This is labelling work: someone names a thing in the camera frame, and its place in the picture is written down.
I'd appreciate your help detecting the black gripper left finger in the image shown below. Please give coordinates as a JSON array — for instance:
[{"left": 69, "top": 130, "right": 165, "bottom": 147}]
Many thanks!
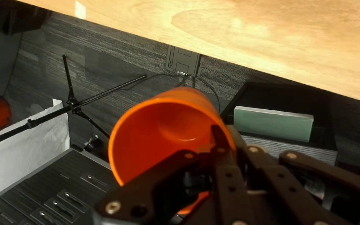
[{"left": 94, "top": 123, "right": 247, "bottom": 225}]

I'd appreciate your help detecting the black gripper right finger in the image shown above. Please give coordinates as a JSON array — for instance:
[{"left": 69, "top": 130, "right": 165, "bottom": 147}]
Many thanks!
[{"left": 229, "top": 126, "right": 360, "bottom": 225}]

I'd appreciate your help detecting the orange plastic cup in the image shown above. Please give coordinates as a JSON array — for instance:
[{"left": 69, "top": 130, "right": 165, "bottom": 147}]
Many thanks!
[{"left": 107, "top": 86, "right": 237, "bottom": 218}]

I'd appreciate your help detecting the pale green flat box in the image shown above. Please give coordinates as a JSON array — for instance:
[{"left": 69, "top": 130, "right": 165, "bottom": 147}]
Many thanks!
[{"left": 232, "top": 105, "right": 315, "bottom": 143}]

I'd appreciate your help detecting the black light stand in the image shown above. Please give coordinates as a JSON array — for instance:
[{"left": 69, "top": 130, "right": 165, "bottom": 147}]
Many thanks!
[{"left": 0, "top": 53, "right": 149, "bottom": 152}]

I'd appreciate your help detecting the black floor cable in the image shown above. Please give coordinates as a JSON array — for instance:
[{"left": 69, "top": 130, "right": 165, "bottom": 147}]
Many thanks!
[{"left": 146, "top": 53, "right": 224, "bottom": 115}]

